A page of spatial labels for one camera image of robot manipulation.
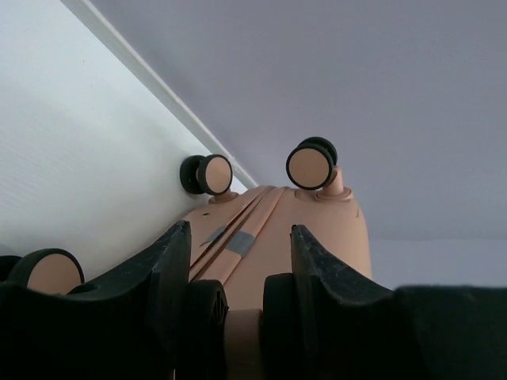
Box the pink hard-shell suitcase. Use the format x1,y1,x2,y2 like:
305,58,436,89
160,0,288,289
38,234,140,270
0,136,373,380

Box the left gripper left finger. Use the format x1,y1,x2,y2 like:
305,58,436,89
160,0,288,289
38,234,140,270
1,221,191,379

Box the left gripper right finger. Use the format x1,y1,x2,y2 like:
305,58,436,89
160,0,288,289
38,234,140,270
291,226,506,379

